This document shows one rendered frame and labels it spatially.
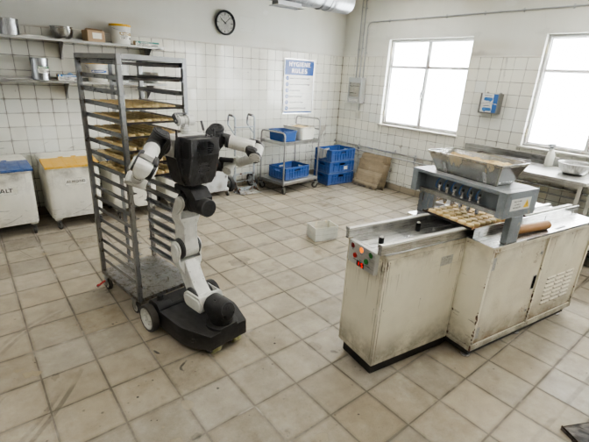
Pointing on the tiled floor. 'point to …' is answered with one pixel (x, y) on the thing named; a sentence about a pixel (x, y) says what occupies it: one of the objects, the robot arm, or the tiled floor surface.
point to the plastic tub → (322, 231)
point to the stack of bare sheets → (579, 432)
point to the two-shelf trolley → (294, 159)
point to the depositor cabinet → (514, 281)
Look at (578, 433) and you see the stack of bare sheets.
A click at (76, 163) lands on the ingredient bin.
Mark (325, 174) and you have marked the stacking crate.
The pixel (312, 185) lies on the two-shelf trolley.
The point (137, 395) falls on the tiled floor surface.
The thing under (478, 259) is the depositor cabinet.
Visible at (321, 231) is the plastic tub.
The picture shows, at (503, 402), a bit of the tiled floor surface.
